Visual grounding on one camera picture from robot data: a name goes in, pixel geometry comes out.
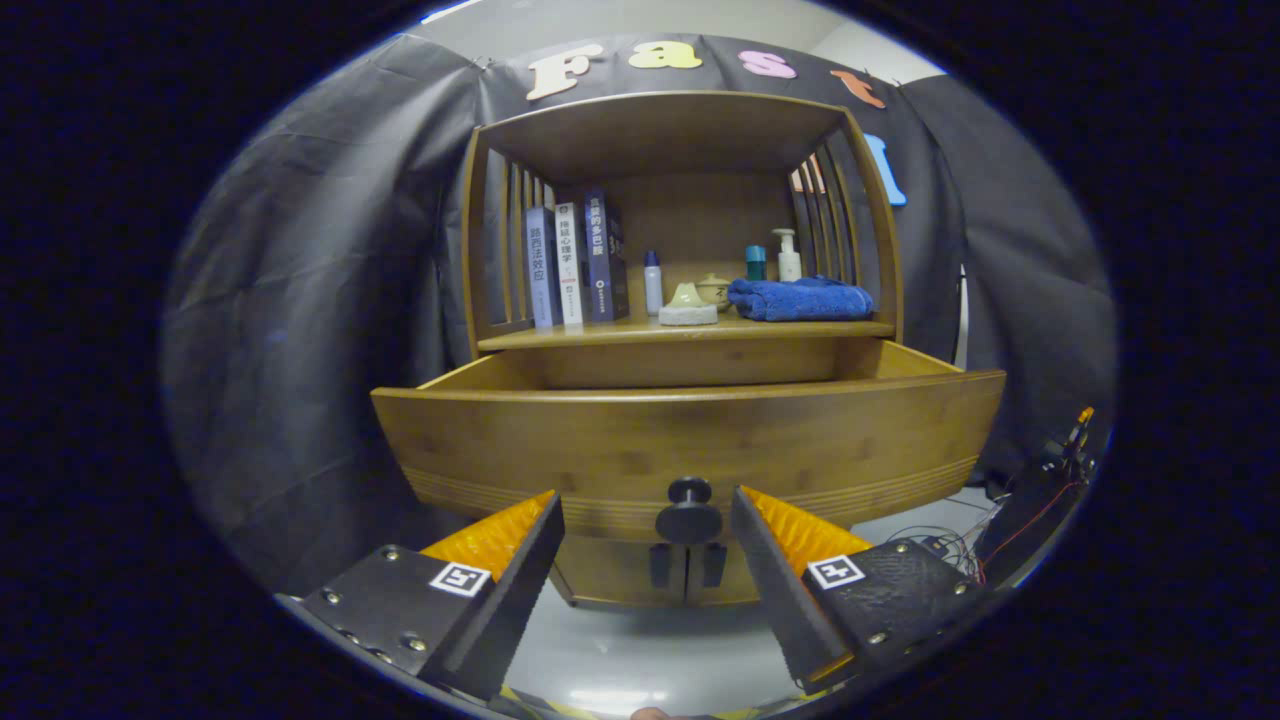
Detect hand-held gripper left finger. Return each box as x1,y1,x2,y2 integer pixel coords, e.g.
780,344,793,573
275,490,566,703

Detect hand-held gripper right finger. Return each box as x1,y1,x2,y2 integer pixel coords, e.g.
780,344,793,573
730,485,1001,696

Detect black round drawer knob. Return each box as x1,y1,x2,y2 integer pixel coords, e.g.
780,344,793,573
655,477,724,546

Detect wooden drawer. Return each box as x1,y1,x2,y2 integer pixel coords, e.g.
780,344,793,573
370,337,1008,541

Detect pale green soap white dish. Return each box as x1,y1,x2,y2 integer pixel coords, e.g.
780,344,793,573
658,282,719,327

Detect wooden cabinet door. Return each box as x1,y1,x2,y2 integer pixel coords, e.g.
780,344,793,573
550,540,691,608
685,540,776,606

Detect wooden countertop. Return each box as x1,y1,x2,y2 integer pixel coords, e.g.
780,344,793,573
477,305,896,352

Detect wooden cabinet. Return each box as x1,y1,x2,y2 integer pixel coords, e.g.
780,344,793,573
460,90,906,609

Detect blue folded towel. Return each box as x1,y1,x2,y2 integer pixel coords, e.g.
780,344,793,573
727,275,876,323

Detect light blue book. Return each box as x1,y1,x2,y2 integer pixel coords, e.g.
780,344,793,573
524,206,563,329

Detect white book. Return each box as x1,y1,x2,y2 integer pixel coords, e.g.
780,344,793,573
554,201,587,325

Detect dark blue book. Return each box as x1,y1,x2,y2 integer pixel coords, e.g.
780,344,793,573
583,186,631,323

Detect floor cables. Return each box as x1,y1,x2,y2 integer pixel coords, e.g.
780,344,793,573
885,525,986,581

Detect black device with red wires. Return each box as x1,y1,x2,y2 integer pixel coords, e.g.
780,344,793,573
975,405,1096,586

